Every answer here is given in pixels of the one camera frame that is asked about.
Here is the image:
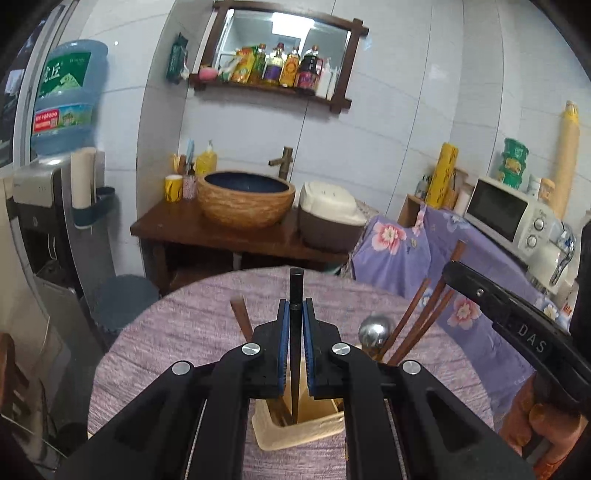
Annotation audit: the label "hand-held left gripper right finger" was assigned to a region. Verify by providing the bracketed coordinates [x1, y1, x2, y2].
[302, 298, 536, 480]

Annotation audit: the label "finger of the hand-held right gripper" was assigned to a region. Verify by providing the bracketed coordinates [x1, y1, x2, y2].
[442, 261, 573, 365]

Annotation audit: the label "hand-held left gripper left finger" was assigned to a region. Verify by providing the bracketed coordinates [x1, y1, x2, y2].
[55, 299, 291, 480]

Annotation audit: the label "brown wooden chopstick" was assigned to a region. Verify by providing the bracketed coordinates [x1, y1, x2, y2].
[392, 286, 446, 364]
[229, 298, 254, 340]
[385, 278, 431, 363]
[399, 240, 466, 364]

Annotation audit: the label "black chopstick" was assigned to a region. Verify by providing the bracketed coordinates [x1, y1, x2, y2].
[290, 268, 304, 414]

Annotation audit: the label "metal spoon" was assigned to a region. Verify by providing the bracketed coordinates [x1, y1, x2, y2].
[358, 315, 392, 358]

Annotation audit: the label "cream perforated utensil holder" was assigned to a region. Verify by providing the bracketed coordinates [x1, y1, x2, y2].
[250, 344, 393, 452]

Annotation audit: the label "person's right hand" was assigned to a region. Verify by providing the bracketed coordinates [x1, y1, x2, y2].
[501, 376, 585, 480]

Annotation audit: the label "white thermos kettle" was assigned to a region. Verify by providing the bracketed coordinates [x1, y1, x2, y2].
[526, 219, 578, 291]

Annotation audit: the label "white microwave oven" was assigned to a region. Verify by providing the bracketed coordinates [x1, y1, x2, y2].
[463, 175, 561, 254]

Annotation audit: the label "purple striped tablecloth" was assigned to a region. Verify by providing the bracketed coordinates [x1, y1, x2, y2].
[88, 267, 495, 480]

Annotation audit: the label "purple floral cloth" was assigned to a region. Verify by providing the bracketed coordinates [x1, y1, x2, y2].
[342, 205, 573, 416]

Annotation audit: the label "small wooden box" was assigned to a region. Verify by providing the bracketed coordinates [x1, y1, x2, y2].
[398, 194, 426, 227]

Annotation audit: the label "yellow patterned roll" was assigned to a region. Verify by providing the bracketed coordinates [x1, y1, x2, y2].
[425, 142, 460, 208]

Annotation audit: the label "brown white rice cooker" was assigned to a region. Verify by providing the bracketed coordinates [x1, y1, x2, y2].
[298, 181, 368, 252]

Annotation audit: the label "green container stack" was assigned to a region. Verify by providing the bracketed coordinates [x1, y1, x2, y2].
[498, 137, 529, 188]

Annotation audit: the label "woven basin sink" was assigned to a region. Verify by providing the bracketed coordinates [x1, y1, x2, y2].
[198, 171, 296, 230]

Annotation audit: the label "dark wooden sink table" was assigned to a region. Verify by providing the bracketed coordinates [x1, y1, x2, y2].
[130, 198, 352, 296]

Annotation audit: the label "grey round bin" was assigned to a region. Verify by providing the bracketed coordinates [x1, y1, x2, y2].
[92, 274, 160, 337]

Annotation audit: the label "yellow soap bottle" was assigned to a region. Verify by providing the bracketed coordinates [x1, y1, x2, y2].
[195, 140, 218, 176]

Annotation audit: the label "blue cup holder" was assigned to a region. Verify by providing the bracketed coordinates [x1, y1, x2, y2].
[73, 185, 117, 228]

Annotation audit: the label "wood framed mirror shelf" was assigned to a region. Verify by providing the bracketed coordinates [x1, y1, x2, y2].
[189, 0, 370, 113]

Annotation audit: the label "paper cup stack tube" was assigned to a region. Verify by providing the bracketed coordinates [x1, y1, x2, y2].
[70, 147, 98, 210]

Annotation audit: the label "white plastic bottle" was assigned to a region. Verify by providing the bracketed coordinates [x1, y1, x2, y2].
[315, 58, 338, 100]

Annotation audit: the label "water dispenser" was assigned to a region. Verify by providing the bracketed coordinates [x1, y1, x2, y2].
[11, 157, 116, 305]

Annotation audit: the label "dark soy sauce bottle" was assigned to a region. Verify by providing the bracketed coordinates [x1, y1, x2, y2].
[297, 45, 324, 92]

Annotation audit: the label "yellow label bottle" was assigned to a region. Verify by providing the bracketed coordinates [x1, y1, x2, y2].
[279, 47, 302, 88]

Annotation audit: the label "purple label bottle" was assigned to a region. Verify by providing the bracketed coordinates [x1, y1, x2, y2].
[264, 42, 287, 86]

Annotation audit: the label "yellow oil packet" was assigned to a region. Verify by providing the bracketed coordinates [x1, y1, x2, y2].
[231, 46, 257, 84]

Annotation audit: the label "blue water jug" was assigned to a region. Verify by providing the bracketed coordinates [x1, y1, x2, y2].
[30, 39, 109, 158]

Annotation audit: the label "green wall packet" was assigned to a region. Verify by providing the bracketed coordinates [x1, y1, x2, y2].
[166, 32, 190, 85]

